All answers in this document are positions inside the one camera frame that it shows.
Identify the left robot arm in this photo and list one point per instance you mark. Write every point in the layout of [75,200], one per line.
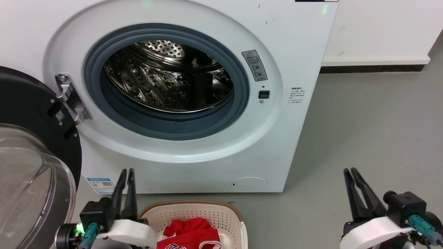
[67,237]

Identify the metal door hinge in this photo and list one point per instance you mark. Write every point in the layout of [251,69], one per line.
[71,100]

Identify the red jersey garment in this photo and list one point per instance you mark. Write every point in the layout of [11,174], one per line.
[193,235]

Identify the beige laundry basket brown rim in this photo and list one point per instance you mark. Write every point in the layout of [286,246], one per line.
[221,216]

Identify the stainless steel washing machine drum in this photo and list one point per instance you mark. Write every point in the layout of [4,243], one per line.
[155,83]

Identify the black door latch slot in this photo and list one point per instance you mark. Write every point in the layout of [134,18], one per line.
[264,94]

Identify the blue energy label sticker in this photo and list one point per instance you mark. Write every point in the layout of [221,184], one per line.
[101,185]

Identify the grey warning sticker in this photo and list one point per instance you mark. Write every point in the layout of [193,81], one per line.
[255,65]

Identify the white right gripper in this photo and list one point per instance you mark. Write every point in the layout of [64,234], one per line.
[373,231]

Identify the round filter cover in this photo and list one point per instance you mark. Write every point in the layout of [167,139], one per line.
[249,184]

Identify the grey rubber door gasket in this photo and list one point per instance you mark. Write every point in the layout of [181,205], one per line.
[95,93]

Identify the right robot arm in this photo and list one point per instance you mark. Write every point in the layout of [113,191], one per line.
[435,223]

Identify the white front-load washing machine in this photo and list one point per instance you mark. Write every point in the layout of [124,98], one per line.
[270,138]

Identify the washing machine door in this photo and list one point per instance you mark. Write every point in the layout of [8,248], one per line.
[27,166]

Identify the white and black baseboard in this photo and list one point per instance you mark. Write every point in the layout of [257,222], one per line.
[373,64]

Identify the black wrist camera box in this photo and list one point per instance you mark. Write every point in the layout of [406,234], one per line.
[406,207]
[97,212]

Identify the small printed text sticker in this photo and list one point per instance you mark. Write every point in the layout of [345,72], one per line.
[297,95]

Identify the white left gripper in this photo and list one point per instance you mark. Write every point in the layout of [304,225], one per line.
[131,233]

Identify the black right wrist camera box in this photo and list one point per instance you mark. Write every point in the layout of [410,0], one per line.
[406,207]

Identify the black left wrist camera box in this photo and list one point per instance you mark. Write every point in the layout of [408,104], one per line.
[97,212]

